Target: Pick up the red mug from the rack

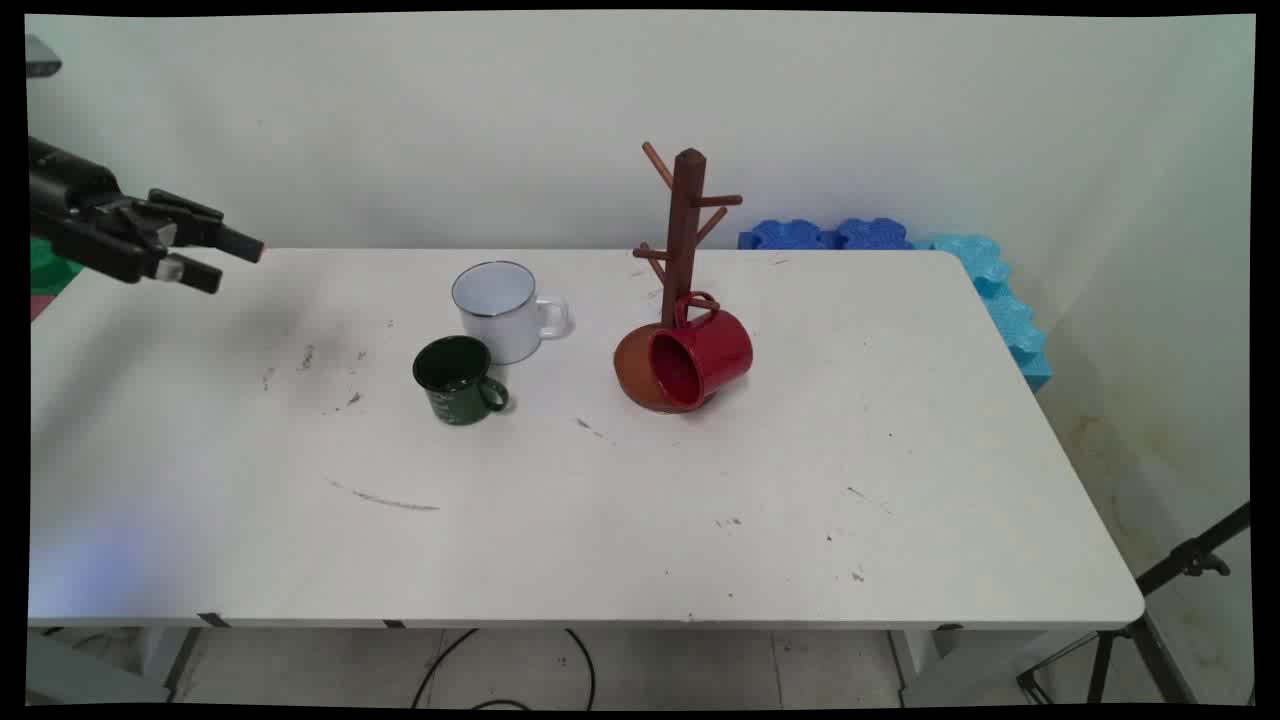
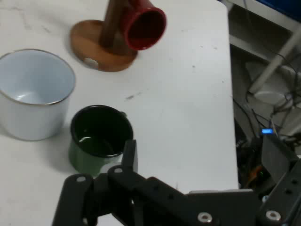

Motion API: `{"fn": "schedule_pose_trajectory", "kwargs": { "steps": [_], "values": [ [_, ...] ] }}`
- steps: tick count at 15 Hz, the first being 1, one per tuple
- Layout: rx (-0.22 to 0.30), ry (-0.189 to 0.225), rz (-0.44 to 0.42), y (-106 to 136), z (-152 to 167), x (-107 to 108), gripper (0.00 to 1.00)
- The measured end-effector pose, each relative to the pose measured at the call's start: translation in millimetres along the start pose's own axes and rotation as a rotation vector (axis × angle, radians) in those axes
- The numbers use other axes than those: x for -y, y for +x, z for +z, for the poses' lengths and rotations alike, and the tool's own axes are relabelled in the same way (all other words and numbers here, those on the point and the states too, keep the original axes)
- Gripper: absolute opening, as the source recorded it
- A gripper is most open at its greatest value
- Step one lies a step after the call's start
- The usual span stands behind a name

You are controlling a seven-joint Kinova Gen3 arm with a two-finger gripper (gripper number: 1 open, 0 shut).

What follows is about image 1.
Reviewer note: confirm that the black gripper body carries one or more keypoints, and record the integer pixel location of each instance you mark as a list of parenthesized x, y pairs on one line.
[(70, 180)]

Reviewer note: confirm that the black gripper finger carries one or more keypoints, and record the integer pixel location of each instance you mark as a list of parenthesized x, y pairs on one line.
[(190, 222), (110, 252)]

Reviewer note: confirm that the red enamel mug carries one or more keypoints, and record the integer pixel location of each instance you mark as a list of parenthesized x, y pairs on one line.
[(715, 350)]

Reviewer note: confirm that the green block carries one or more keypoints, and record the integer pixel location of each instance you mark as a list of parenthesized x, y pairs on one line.
[(50, 275)]

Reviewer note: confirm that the red block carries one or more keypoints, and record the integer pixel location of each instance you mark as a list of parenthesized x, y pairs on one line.
[(40, 306)]

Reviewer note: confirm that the dark green enamel mug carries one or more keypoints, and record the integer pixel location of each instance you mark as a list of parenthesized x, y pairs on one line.
[(455, 400)]

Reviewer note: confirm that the white enamel mug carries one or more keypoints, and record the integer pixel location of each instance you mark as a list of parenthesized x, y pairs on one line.
[(500, 330)]

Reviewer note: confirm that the white table leg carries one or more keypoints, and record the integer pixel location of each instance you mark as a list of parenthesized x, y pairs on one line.
[(170, 660), (930, 670)]

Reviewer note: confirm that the brown wooden mug tree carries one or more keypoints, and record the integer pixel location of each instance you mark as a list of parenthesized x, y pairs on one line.
[(685, 230)]

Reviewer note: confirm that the dark blue foam piece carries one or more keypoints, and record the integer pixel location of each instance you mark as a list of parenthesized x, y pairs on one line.
[(872, 234), (785, 236)]

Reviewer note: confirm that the light blue foam piece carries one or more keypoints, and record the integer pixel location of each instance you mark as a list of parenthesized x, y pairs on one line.
[(1005, 300)]

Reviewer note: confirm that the black tripod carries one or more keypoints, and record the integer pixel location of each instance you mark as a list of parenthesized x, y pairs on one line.
[(1190, 555)]

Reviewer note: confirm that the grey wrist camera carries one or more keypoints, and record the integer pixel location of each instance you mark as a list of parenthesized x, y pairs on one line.
[(40, 58)]

